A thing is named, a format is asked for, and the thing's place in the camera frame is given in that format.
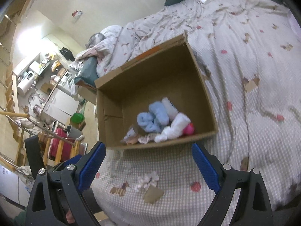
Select pink rubber duck toy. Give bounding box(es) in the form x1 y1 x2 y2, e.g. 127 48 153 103
182 122 195 136

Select clear plastic packet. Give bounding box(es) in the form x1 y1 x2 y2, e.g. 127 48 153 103
121 127 138 144

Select white sock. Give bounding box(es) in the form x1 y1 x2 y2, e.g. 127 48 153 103
155 97 191 143

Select beige knitted soft cloth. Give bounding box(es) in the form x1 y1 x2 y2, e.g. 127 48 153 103
138 133 158 144

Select light blue fluffy sock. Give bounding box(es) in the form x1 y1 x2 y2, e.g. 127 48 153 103
137 101 169 133

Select wooden chair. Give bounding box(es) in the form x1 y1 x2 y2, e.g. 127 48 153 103
1 110 88 166

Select red suitcase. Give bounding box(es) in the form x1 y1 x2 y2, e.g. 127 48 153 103
48 128 76 162

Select small tan rubber toy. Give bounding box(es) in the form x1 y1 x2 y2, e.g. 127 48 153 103
125 136 140 145

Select green plastic dustpan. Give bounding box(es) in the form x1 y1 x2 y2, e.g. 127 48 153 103
70 113 85 124

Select white washing machine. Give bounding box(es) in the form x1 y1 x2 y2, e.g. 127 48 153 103
57 71 74 96

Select open cardboard box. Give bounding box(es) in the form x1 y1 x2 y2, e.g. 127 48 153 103
95 34 218 150

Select pile of crumpled bedding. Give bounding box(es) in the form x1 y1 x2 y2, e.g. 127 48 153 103
73 25 123 78

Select patterned dog print bedspread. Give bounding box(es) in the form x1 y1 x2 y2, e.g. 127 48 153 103
92 0 300 225

